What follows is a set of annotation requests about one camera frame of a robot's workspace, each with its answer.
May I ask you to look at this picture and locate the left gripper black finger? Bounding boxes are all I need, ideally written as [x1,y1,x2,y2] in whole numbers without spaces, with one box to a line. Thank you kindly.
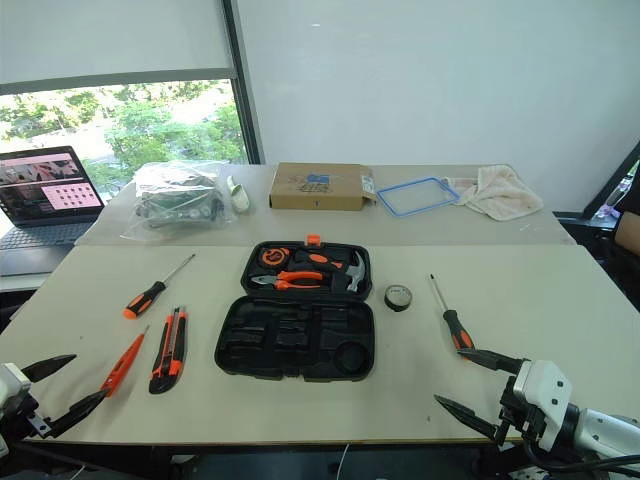
[48,389,112,438]
[20,353,78,385]

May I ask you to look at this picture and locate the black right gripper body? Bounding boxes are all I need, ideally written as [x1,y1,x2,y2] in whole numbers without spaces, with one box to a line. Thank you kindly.
[494,374,549,448]

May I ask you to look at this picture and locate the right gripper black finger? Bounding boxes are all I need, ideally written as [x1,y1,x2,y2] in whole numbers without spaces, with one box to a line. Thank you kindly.
[456,348,529,376]
[433,393,502,443]

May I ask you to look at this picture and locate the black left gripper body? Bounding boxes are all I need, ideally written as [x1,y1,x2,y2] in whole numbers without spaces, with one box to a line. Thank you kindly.
[0,394,51,444]

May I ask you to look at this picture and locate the black-tipped orange black screwdriver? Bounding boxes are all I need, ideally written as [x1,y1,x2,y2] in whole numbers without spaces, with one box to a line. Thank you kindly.
[427,273,477,354]

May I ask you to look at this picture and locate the orange black utility knife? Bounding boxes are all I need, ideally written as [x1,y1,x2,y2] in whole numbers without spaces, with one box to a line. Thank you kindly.
[148,305,189,396]

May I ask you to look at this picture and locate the silver-tipped orange black screwdriver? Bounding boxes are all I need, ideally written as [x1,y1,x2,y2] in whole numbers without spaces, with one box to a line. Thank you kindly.
[122,252,197,321]

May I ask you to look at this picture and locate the black tool case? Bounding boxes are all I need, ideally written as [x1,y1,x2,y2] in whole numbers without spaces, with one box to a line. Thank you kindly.
[213,233,377,384]

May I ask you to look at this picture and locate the black electrical tape roll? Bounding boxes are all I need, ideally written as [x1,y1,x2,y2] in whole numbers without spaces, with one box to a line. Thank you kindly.
[383,283,415,313]

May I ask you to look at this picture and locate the black laptop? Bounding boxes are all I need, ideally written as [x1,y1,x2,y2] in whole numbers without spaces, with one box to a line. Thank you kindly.
[0,145,107,278]

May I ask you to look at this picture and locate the white cloth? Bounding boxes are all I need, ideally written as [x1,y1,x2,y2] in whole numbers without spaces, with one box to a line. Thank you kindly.
[443,164,545,223]

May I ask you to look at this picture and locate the black orange claw hammer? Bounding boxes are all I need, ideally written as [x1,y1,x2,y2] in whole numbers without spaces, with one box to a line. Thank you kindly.
[293,249,370,294]

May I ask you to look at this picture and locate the clear lid with blue rim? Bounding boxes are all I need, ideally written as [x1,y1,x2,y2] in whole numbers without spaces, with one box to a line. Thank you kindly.
[375,175,462,218]

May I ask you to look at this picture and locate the brown cardboard piece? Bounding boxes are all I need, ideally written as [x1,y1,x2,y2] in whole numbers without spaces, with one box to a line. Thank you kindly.
[614,209,640,257]

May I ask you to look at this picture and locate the black chair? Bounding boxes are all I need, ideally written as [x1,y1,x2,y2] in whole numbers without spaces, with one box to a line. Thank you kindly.
[553,143,640,284]

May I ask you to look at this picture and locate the clear plastic bag of parts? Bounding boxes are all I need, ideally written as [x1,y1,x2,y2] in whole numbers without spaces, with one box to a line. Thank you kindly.
[120,160,239,242]

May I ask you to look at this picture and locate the orange black tape measure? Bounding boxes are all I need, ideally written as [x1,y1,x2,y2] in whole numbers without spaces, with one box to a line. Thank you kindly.
[258,246,292,270]

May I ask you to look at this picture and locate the brown cardboard box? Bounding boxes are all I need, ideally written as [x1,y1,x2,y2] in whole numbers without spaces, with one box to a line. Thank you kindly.
[268,161,379,212]

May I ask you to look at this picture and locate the small white green object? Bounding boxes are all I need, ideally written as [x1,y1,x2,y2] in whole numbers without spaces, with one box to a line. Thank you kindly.
[225,174,252,213]

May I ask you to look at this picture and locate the white roller blind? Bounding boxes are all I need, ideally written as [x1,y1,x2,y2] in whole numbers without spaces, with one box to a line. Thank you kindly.
[0,0,237,95]

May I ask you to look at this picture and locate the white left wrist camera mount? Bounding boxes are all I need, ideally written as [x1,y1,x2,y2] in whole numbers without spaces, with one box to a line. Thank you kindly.
[0,362,33,409]

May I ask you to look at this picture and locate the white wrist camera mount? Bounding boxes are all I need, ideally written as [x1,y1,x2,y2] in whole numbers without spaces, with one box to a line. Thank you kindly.
[511,359,574,452]
[0,362,33,409]

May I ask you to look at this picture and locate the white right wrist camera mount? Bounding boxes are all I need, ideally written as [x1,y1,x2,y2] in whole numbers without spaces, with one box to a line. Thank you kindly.
[511,359,574,452]

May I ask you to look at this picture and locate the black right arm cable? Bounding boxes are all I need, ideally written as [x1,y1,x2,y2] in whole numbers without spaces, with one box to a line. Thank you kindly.
[522,437,640,476]

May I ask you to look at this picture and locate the white cable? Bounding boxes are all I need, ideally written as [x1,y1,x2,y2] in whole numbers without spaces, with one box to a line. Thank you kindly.
[333,441,352,480]

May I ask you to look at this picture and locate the orange handled pliers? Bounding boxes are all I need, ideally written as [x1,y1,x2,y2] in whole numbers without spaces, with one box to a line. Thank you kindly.
[249,269,327,292]

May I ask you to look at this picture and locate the black window frame post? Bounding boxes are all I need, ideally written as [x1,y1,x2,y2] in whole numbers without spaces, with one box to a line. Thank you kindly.
[221,0,267,166]

